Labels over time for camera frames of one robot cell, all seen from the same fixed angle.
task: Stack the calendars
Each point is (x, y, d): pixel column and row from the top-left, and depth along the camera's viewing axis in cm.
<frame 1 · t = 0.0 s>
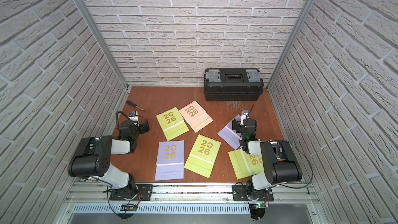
left hand: (140, 117, 94), fingers open
right hand: (244, 119, 94), fingers open
black plastic toolbox: (232, 84, 102), point 16 cm above the table
black handled screwdriver: (132, 103, 109), on the table
green calendar back left: (172, 123, 99), point 2 cm above the table
pink calendar: (196, 116, 102), point 2 cm above the table
purple calendar right: (230, 135, 96), on the table
purple calendar front left: (170, 163, 84), on the table
green calendar centre: (202, 156, 87), on the table
green calendar right: (245, 165, 85), on the table

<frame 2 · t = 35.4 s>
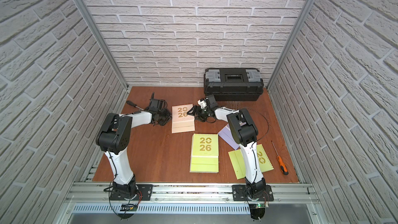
left hand: (175, 113, 101), fingers closed
right hand: (191, 114, 99), fingers open
green calendar back left: (204, 156, 85), point 3 cm above the table
pink calendar: (181, 121, 102), on the table
orange handled screwdriver: (283, 168, 81), point 3 cm above the table
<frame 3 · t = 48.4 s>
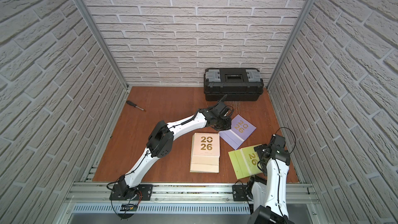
left hand: (236, 127, 88), fingers closed
right hand: (262, 157, 80), fingers open
pink calendar: (205, 153, 84), point 4 cm above the table
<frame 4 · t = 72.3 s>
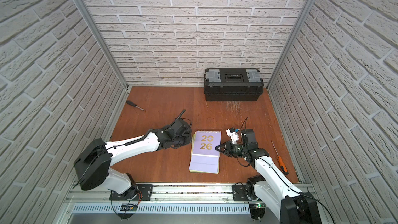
left hand: (195, 137, 84), fingers closed
right hand: (218, 149, 79), fingers closed
purple calendar right: (205, 152, 79), point 10 cm above the table
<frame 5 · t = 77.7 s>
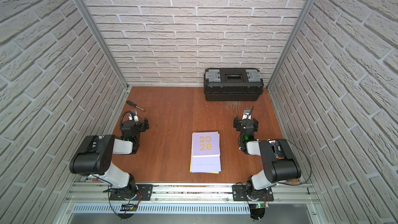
left hand: (138, 116, 93), fingers open
right hand: (247, 117, 93), fingers open
